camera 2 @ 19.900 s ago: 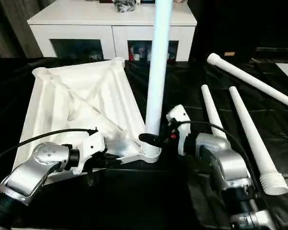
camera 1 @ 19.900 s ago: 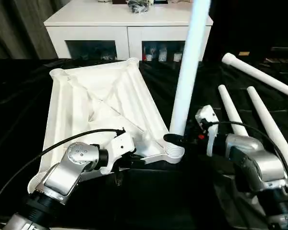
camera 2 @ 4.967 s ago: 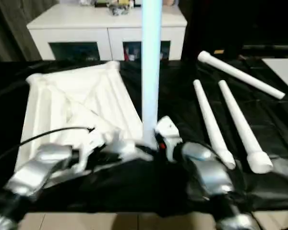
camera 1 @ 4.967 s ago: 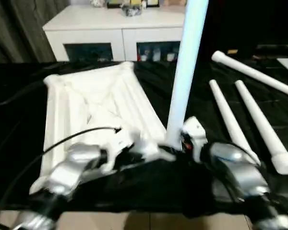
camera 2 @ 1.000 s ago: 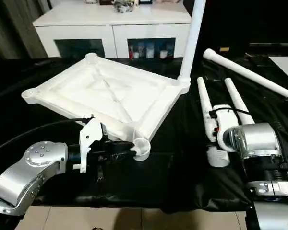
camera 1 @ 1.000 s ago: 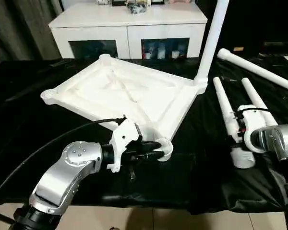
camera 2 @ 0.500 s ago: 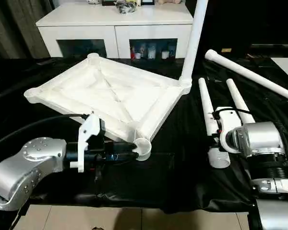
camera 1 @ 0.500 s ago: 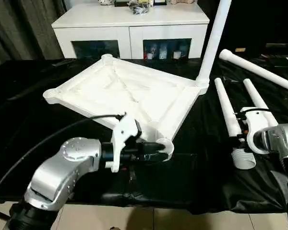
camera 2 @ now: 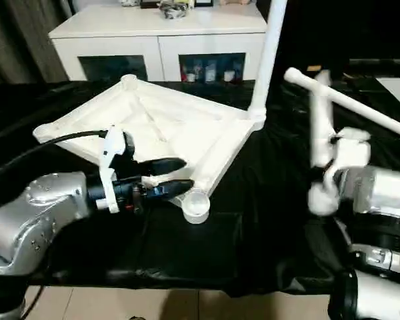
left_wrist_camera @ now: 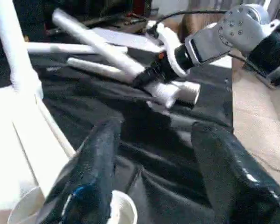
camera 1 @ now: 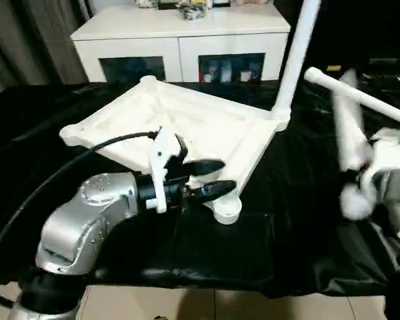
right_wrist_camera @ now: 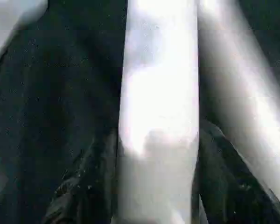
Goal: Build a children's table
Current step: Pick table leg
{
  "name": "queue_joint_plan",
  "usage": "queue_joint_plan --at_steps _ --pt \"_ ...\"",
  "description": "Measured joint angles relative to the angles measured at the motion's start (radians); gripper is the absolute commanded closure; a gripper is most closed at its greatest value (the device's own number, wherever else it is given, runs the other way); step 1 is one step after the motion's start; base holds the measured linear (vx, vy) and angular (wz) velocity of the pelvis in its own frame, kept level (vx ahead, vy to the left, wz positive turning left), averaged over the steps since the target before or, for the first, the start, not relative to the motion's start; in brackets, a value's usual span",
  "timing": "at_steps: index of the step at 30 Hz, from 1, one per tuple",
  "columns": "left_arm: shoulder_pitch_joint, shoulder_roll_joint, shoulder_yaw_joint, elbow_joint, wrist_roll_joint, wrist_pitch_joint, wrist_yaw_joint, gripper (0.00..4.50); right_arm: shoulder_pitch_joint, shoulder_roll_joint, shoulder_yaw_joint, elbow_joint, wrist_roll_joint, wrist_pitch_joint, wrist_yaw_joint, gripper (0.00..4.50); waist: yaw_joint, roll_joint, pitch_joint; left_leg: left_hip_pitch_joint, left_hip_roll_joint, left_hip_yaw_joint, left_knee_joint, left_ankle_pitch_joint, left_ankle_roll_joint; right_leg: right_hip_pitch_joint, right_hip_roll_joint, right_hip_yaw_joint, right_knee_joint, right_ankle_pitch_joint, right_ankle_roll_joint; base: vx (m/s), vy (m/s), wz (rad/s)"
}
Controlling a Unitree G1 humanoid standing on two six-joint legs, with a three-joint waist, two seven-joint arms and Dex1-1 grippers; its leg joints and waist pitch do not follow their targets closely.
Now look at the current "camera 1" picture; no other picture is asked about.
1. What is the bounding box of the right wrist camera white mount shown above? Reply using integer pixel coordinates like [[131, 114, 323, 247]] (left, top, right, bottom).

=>
[[359, 127, 400, 205]]

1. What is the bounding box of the black box with yellow label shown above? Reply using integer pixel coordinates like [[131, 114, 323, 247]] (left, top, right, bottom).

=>
[[285, 0, 400, 81]]

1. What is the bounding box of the white plastic table leg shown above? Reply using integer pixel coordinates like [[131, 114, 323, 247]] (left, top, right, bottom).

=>
[[303, 66, 400, 130], [269, 0, 323, 121], [329, 68, 375, 221]]

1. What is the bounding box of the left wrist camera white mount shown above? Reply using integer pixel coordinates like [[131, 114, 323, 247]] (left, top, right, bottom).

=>
[[147, 126, 190, 214]]

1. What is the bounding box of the white plastic table top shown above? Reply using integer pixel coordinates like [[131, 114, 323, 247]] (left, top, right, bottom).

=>
[[59, 75, 290, 225]]

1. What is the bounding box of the white cabinet with glass doors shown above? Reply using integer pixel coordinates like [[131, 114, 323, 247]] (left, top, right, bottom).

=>
[[69, 6, 291, 83]]

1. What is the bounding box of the black mat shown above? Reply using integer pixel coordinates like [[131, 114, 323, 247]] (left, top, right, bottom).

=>
[[0, 79, 400, 299]]

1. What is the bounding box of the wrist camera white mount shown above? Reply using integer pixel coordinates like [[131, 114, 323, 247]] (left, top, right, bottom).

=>
[[147, 126, 190, 214], [359, 127, 400, 205]]

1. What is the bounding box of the grey curtain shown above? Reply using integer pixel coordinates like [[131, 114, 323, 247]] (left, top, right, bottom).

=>
[[0, 0, 89, 101]]

